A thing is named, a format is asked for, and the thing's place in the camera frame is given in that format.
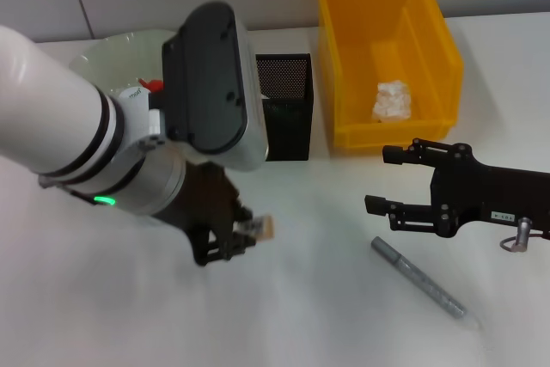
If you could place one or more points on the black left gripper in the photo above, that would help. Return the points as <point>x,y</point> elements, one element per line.
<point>202,199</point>

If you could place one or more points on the yellow plastic bin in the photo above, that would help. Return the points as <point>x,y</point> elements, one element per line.
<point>386,32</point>

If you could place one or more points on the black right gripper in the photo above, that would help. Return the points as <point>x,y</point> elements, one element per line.
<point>490,191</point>

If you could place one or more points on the beige eraser with barcode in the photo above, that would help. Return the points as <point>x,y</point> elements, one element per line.
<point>263,227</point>

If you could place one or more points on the red-orange toy orange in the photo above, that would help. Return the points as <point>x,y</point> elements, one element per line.
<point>152,83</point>

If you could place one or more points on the green wavy glass fruit plate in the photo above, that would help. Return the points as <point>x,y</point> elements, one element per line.
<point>111,57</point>

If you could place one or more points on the silver grey pen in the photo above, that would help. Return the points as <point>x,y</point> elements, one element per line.
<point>421,281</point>

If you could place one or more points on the white paper ball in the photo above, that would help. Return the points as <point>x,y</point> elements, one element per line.
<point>392,102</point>

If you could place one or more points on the black mesh pen holder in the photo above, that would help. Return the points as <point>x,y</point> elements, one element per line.
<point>292,126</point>

